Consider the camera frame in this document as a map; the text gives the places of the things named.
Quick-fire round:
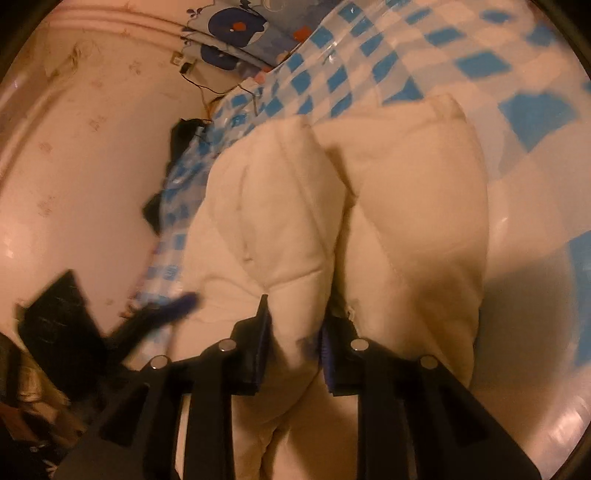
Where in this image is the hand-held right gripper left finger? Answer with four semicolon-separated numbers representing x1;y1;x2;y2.
53;294;271;480

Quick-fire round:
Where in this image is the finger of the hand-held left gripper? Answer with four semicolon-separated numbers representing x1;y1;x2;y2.
102;291;201;367

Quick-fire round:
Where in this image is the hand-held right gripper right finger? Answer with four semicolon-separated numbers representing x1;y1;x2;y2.
318;318;543;480

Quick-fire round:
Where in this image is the white puffy jacket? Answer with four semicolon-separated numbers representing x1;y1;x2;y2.
173;95;490;480

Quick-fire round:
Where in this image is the black cloth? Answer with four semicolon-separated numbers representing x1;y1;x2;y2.
141;117;208;236

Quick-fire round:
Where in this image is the whale print cloth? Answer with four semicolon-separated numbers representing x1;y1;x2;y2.
179;0;333;77

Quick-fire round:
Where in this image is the blue checkered plastic tablecloth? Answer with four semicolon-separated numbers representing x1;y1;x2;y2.
124;0;591;370

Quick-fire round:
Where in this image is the thin black cable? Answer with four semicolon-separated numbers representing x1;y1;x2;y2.
180;60;262;123

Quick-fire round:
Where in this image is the wall socket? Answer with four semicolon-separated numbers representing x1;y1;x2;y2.
171;52;198;75

